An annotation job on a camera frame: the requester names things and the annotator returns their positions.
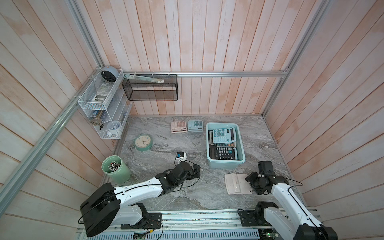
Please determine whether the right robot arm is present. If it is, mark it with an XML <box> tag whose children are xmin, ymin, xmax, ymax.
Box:
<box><xmin>246</xmin><ymin>161</ymin><xmax>338</xmax><ymax>240</ymax></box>

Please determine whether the upturned pink calculator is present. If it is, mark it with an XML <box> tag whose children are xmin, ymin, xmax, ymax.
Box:
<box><xmin>225</xmin><ymin>174</ymin><xmax>253</xmax><ymax>195</ymax></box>

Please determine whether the green round clock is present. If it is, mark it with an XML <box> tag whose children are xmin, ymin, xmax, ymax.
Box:
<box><xmin>134</xmin><ymin>134</ymin><xmax>153</xmax><ymax>152</ymax></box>

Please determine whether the white wire shelf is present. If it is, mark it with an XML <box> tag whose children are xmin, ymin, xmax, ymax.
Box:
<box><xmin>78</xmin><ymin>68</ymin><xmax>132</xmax><ymax>140</ymax></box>

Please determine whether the small teal calculator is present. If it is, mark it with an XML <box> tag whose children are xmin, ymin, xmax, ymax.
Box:
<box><xmin>188</xmin><ymin>120</ymin><xmax>204</xmax><ymax>132</ymax></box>

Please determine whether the black mesh basket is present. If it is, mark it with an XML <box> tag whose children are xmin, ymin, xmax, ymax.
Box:
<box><xmin>122</xmin><ymin>74</ymin><xmax>179</xmax><ymax>101</ymax></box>

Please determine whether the grey round alarm clock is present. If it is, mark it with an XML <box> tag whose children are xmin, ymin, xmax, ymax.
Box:
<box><xmin>101</xmin><ymin>66</ymin><xmax>119</xmax><ymax>83</ymax></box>

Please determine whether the mint green storage box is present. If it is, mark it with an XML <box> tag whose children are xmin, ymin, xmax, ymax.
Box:
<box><xmin>206</xmin><ymin>123</ymin><xmax>246</xmax><ymax>170</ymax></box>

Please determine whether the white mug on shelf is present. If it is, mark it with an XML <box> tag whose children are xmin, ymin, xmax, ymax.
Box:
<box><xmin>107</xmin><ymin>121</ymin><xmax>122</xmax><ymax>138</ymax></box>

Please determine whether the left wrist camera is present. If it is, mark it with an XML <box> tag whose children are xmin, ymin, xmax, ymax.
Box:
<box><xmin>175</xmin><ymin>152</ymin><xmax>187</xmax><ymax>165</ymax></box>

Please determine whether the upturned light blue calculator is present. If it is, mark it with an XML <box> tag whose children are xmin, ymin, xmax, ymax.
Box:
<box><xmin>213</xmin><ymin>128</ymin><xmax>237</xmax><ymax>144</ymax></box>

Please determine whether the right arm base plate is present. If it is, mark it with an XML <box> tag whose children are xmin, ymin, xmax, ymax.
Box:
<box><xmin>237</xmin><ymin>209</ymin><xmax>271</xmax><ymax>227</ymax></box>

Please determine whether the small pink calculator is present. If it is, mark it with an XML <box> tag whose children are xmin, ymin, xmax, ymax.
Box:
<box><xmin>171</xmin><ymin>121</ymin><xmax>188</xmax><ymax>134</ymax></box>

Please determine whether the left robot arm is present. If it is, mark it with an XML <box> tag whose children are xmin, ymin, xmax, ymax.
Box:
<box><xmin>79</xmin><ymin>161</ymin><xmax>201</xmax><ymax>238</ymax></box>

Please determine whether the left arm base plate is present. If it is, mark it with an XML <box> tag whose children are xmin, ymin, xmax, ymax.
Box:
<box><xmin>121</xmin><ymin>212</ymin><xmax>162</xmax><ymax>230</ymax></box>

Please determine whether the large black desk calculator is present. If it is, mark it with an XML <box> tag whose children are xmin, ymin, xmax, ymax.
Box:
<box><xmin>208</xmin><ymin>130</ymin><xmax>216</xmax><ymax>146</ymax></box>

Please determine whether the green pen cup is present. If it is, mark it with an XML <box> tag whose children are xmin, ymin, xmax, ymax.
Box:
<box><xmin>102</xmin><ymin>155</ymin><xmax>131</xmax><ymax>184</ymax></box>

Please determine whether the ruler on basket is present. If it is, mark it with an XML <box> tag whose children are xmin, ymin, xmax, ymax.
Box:
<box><xmin>124</xmin><ymin>74</ymin><xmax>165</xmax><ymax>84</ymax></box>

